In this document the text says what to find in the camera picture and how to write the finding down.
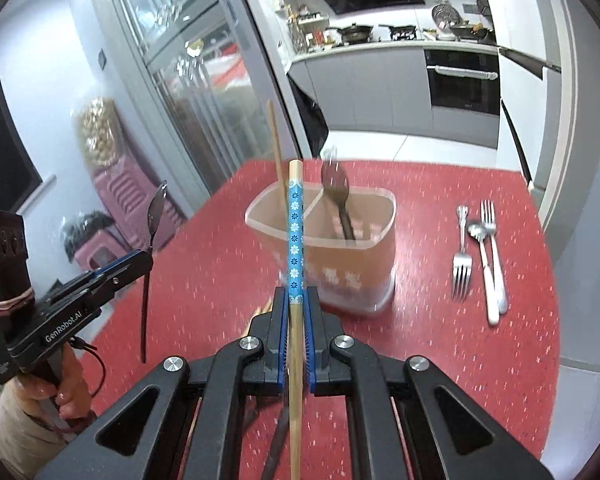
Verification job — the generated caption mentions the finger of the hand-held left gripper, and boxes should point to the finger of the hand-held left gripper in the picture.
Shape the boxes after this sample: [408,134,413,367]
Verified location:
[87,260,154,307]
[92,249,154,284]

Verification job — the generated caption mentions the black wok with wooden handle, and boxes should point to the black wok with wooden handle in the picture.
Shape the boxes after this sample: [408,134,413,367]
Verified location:
[450,22,496,43]

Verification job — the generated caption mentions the person's left forearm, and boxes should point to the person's left forearm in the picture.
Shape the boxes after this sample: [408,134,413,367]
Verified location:
[0,385,98,478]

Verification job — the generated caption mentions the translucent pink utensil holder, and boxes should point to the translucent pink utensil holder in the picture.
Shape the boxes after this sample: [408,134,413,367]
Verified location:
[244,183,398,315]

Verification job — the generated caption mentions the white-handled metal spoon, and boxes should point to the white-handled metal spoon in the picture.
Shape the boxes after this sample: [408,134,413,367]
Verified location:
[466,222,502,326]

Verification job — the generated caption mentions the blue floral chopstick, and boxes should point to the blue floral chopstick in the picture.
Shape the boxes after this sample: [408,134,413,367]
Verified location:
[288,160,306,480]

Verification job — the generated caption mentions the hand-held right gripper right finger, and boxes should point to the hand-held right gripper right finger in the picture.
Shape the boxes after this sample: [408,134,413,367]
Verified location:
[302,286,553,480]

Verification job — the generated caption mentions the plain wooden chopstick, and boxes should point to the plain wooden chopstick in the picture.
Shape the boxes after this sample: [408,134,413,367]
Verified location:
[266,100,287,221]

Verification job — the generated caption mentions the white-handled metal fork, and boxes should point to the white-handled metal fork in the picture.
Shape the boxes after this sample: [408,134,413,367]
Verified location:
[480,200,509,315]

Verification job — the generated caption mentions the white refrigerator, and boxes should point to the white refrigerator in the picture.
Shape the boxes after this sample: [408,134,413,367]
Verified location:
[475,0,581,201]

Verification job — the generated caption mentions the black wok with lid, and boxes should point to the black wok with lid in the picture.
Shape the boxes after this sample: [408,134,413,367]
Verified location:
[337,22,376,43]

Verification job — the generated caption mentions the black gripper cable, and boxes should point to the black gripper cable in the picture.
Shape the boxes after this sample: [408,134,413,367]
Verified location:
[65,337,107,401]

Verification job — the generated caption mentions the built-in black oven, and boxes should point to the built-in black oven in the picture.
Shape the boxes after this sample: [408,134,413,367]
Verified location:
[424,50,501,116]

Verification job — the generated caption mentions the glass sliding door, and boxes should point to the glass sliding door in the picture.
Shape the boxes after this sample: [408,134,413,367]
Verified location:
[85,0,301,211]

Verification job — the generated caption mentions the grey kitchen base cabinets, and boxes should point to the grey kitchen base cabinets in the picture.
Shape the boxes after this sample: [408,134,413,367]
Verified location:
[290,45,501,148]

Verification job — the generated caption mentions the black leaf-shaped spoon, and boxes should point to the black leaf-shaped spoon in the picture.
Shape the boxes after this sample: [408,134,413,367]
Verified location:
[260,400,288,480]
[139,180,170,363]

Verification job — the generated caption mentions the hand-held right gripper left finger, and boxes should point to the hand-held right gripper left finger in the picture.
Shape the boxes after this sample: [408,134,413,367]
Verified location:
[32,286,293,480]

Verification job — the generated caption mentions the stack of pink stools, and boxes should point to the stack of pink stools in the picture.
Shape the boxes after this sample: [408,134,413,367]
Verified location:
[72,152,188,266]

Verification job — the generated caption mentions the clear bag of nuts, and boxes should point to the clear bag of nuts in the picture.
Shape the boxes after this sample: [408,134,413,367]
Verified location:
[72,97,118,166]

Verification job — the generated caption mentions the black plastic bag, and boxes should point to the black plastic bag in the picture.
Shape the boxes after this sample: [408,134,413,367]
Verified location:
[62,212,113,261]

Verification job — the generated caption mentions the all-metal fork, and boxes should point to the all-metal fork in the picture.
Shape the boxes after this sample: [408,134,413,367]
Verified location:
[452,205,473,302]

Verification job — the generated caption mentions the dark brown spoon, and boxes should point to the dark brown spoon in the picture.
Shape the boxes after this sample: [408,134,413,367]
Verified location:
[320,160,358,243]

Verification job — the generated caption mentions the person's left hand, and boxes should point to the person's left hand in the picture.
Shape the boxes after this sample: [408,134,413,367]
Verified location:
[15,346,93,421]

